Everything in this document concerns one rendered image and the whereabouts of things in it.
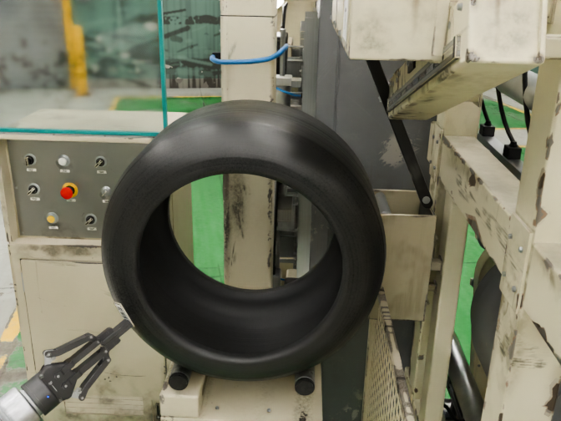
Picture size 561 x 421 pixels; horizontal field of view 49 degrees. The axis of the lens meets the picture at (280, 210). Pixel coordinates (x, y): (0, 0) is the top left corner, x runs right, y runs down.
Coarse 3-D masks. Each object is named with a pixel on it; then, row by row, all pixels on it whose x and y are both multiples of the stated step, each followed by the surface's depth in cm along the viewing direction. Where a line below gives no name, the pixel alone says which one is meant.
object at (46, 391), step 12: (48, 372) 121; (72, 372) 124; (24, 384) 119; (36, 384) 119; (48, 384) 121; (60, 384) 122; (72, 384) 124; (36, 396) 118; (48, 396) 118; (60, 396) 122; (48, 408) 119
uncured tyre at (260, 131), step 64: (192, 128) 119; (256, 128) 118; (320, 128) 130; (128, 192) 121; (320, 192) 118; (128, 256) 124; (384, 256) 127; (192, 320) 153; (256, 320) 158; (320, 320) 150
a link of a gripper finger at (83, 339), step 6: (84, 336) 126; (90, 336) 126; (66, 342) 125; (72, 342) 124; (78, 342) 124; (84, 342) 125; (54, 348) 124; (60, 348) 123; (66, 348) 123; (72, 348) 124; (48, 354) 121; (54, 354) 122; (60, 354) 122
